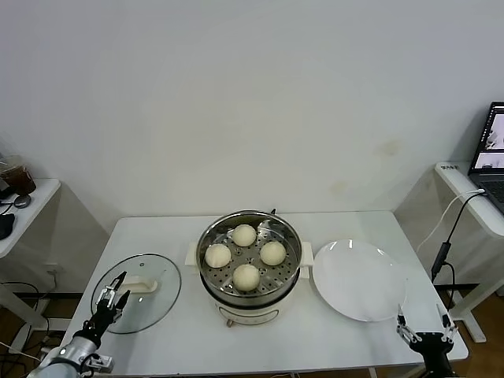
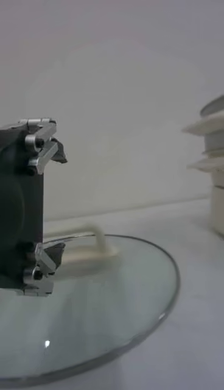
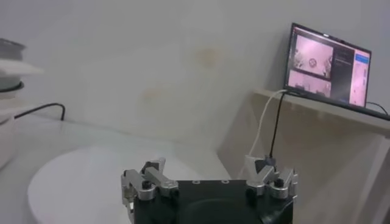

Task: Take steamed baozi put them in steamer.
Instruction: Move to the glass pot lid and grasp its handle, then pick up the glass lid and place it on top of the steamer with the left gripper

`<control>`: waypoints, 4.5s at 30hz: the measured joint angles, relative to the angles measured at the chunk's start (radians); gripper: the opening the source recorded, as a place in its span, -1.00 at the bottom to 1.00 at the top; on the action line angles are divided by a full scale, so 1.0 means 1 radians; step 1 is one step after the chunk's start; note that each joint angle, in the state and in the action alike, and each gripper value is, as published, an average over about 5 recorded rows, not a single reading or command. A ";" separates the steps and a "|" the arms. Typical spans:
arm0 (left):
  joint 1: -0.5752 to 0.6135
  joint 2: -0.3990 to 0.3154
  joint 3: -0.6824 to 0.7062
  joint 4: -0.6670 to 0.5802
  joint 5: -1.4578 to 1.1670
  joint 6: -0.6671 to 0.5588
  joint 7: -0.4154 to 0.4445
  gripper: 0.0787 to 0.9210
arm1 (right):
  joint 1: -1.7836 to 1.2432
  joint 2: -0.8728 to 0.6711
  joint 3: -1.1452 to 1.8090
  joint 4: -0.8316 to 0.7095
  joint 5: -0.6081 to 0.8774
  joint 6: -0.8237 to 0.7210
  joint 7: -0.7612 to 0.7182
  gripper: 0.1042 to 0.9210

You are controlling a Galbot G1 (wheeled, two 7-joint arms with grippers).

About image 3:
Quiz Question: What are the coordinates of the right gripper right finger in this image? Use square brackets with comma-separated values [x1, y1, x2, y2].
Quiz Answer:
[244, 154, 299, 202]

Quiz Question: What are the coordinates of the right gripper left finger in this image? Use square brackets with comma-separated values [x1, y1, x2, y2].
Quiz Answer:
[121, 156, 180, 214]

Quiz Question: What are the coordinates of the black cable with adapter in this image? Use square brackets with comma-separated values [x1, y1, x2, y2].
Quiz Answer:
[264, 91, 289, 167]

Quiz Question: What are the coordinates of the white round plate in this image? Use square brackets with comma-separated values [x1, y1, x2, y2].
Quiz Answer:
[26, 144, 214, 224]

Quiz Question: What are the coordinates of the thin black cable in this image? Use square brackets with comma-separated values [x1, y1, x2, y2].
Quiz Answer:
[365, 101, 389, 116]

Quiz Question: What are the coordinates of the black cooker power cord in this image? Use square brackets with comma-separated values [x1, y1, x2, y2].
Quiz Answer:
[13, 102, 66, 122]

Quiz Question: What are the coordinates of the white laptop cable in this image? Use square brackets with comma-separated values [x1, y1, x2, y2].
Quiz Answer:
[237, 88, 289, 180]

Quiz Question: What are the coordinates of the white side table with laptop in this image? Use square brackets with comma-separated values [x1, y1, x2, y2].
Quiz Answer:
[216, 88, 390, 224]

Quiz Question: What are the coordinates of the dark laptop computer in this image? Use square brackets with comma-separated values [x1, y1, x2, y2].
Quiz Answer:
[283, 22, 390, 122]

